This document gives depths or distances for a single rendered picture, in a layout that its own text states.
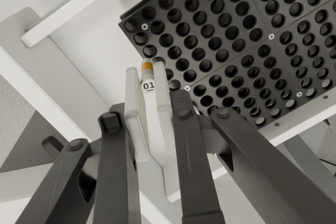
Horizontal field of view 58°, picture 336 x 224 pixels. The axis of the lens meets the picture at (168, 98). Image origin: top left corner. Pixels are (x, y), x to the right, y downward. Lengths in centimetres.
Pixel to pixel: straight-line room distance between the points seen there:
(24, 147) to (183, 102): 74
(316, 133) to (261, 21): 133
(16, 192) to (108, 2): 31
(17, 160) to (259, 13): 69
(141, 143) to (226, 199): 158
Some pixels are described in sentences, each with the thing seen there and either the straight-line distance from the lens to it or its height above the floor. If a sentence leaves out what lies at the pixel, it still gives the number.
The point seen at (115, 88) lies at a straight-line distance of 37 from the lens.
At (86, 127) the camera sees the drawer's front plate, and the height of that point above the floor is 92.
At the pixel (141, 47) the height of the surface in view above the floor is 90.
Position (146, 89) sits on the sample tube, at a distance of 21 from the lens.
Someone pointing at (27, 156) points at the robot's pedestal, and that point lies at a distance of 84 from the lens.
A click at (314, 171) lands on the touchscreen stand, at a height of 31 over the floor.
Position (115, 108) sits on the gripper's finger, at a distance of 18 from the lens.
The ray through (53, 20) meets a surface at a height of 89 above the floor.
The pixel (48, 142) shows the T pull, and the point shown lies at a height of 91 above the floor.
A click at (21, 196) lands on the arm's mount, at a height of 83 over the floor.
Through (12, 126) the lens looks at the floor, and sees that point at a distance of 147.
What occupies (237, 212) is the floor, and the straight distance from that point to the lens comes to 183.
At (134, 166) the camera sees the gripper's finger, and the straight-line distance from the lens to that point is 16.
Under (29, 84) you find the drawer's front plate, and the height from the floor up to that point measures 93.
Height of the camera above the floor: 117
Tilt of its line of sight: 63 degrees down
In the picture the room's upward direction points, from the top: 168 degrees clockwise
